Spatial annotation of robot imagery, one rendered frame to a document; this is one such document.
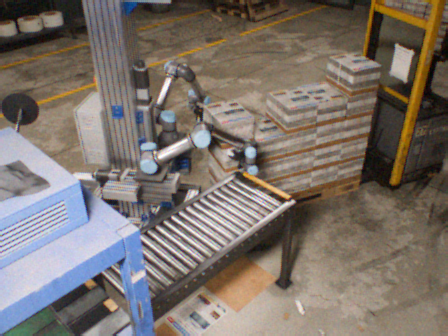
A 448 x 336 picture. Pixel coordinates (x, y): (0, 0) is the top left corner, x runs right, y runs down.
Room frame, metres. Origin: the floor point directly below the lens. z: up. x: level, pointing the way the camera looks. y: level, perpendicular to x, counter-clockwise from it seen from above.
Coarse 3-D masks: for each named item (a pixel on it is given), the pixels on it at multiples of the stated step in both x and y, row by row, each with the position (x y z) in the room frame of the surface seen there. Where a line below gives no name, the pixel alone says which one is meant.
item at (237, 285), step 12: (240, 264) 2.60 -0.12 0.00; (252, 264) 2.60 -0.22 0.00; (216, 276) 2.47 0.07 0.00; (228, 276) 2.47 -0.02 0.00; (240, 276) 2.47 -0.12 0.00; (252, 276) 2.47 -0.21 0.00; (264, 276) 2.47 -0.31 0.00; (216, 288) 2.35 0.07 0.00; (228, 288) 2.35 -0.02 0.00; (240, 288) 2.35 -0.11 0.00; (252, 288) 2.35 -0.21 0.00; (264, 288) 2.34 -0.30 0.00; (228, 300) 2.23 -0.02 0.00; (240, 300) 2.23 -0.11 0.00
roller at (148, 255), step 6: (144, 252) 1.94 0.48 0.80; (150, 252) 1.94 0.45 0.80; (150, 258) 1.90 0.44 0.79; (156, 258) 1.89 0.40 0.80; (156, 264) 1.85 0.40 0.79; (162, 264) 1.84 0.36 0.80; (162, 270) 1.81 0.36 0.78; (168, 270) 1.79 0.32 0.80; (168, 276) 1.77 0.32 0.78; (174, 276) 1.75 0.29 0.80; (180, 276) 1.75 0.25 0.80
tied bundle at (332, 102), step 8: (304, 88) 3.68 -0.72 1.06; (312, 88) 3.68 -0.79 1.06; (320, 88) 3.67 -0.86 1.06; (328, 88) 3.67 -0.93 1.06; (312, 96) 3.51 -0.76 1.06; (320, 96) 3.51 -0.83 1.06; (328, 96) 3.51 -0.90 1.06; (336, 96) 3.50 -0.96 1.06; (344, 96) 3.51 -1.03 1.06; (320, 104) 3.38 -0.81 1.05; (328, 104) 3.41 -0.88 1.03; (336, 104) 3.44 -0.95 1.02; (344, 104) 3.47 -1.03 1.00; (320, 112) 3.39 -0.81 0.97; (328, 112) 3.42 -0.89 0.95; (336, 112) 3.44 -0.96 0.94; (344, 112) 3.47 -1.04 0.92; (320, 120) 3.38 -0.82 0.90; (328, 120) 3.42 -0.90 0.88
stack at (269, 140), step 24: (264, 120) 3.52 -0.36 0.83; (216, 144) 3.21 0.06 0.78; (264, 144) 3.18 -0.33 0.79; (288, 144) 3.28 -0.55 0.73; (312, 144) 3.37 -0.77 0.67; (336, 144) 3.47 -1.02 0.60; (216, 168) 3.21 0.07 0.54; (264, 168) 3.18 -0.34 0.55; (288, 168) 3.27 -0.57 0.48; (336, 168) 3.48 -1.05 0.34; (264, 192) 3.19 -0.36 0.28; (288, 192) 3.29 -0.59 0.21; (312, 192) 3.40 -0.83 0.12
